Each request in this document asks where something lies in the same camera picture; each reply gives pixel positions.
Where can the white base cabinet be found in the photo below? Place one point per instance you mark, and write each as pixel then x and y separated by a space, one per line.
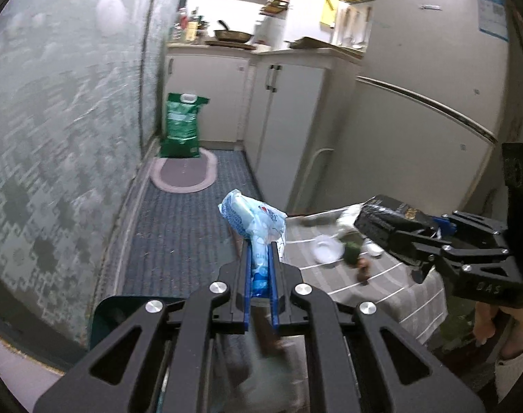
pixel 295 129
pixel 205 94

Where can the frosted patterned glass door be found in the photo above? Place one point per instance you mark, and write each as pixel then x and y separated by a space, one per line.
pixel 166 30
pixel 63 137

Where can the blue and white sticker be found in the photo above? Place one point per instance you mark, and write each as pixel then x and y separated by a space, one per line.
pixel 493 15

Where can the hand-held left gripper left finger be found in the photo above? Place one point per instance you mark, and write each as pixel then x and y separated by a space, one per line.
pixel 246 275

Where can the black foil packet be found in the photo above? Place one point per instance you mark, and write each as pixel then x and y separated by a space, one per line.
pixel 382 215

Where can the small brown scrap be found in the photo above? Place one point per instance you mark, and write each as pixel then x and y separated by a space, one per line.
pixel 364 271

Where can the small white cap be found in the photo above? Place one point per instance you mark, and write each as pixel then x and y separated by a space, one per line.
pixel 373 248

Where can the oval grey floor mat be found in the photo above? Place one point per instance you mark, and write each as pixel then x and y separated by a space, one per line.
pixel 184 174

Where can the wooden cutting board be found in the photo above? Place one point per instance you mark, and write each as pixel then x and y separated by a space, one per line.
pixel 229 44

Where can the yellow paper sheet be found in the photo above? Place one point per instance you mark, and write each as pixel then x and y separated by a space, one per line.
pixel 334 6

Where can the white round lid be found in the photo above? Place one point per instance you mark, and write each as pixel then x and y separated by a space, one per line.
pixel 328 249

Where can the green and white wrapper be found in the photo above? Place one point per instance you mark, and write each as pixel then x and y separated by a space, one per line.
pixel 351 247

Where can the black frying pan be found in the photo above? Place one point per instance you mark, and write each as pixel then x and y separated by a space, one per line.
pixel 233 34

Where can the blue ribbed carpet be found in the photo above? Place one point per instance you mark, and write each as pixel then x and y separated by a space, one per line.
pixel 184 232

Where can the white refrigerator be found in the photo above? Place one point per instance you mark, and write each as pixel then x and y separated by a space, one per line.
pixel 416 116

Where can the row of condiment bottles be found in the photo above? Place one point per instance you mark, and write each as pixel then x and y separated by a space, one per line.
pixel 191 26

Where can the blue and white plastic wrapper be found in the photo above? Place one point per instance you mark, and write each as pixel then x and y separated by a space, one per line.
pixel 248 219

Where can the person's right hand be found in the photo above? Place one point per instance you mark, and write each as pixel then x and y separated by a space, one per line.
pixel 485 322

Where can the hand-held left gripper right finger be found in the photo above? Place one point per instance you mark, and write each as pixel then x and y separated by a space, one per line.
pixel 275 275

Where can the wall spice rack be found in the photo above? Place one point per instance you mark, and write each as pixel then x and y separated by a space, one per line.
pixel 276 5

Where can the dark tray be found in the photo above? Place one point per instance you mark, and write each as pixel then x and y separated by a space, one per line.
pixel 321 45

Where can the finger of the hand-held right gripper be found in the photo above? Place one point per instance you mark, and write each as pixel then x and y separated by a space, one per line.
pixel 416 245
pixel 444 226

